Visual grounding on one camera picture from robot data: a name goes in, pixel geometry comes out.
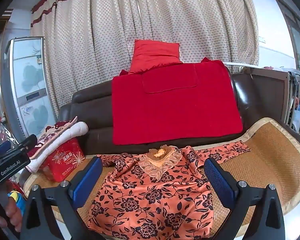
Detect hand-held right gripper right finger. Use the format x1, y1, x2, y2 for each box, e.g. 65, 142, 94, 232
204, 157, 289, 240

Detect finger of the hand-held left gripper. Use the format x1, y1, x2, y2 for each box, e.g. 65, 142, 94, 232
18, 134, 38, 151
0, 140, 12, 157

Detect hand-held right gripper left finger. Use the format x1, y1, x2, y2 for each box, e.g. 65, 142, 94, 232
20, 156, 104, 240

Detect orange black floral garment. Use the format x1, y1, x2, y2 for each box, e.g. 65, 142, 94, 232
86, 141, 251, 240

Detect person's left hand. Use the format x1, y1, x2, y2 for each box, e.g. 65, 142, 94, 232
0, 196, 26, 234

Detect white quilted floral blanket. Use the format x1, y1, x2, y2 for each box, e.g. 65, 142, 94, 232
28, 116, 88, 175

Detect blue yellow packet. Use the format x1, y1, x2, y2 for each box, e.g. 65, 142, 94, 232
7, 191, 25, 217

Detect red printed tin box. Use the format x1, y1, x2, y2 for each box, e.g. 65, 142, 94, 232
41, 139, 85, 183

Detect brown leather sofa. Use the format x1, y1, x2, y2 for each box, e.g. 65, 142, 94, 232
58, 66, 288, 155

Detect woven rattan mat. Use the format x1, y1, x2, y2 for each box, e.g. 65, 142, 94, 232
24, 117, 300, 222

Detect red sofa cover cloth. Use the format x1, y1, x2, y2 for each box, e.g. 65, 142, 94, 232
112, 57, 244, 146

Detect wooden crib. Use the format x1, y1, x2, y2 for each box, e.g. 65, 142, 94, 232
231, 66, 300, 139

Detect beige dotted curtain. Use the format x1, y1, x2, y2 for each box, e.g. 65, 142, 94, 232
134, 0, 260, 67
30, 0, 140, 120

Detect red pillow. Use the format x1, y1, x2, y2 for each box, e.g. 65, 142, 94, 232
129, 39, 183, 74

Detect window frame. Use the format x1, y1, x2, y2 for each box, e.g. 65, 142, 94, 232
270, 0, 300, 75

